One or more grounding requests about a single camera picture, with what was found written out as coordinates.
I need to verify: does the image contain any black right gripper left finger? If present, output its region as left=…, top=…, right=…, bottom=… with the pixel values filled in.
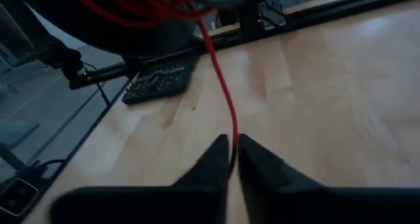
left=49, top=133, right=230, bottom=224

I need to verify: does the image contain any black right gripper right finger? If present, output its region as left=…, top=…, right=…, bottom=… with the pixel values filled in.
left=237, top=133, right=420, bottom=224

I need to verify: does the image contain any thin red cord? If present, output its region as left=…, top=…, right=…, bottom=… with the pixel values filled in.
left=65, top=0, right=240, bottom=177

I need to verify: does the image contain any black open tool case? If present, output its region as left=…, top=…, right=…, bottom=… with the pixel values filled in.
left=121, top=56, right=200, bottom=106

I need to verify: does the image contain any black power adapter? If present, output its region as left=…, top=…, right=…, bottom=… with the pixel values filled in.
left=0, top=177, right=39, bottom=217

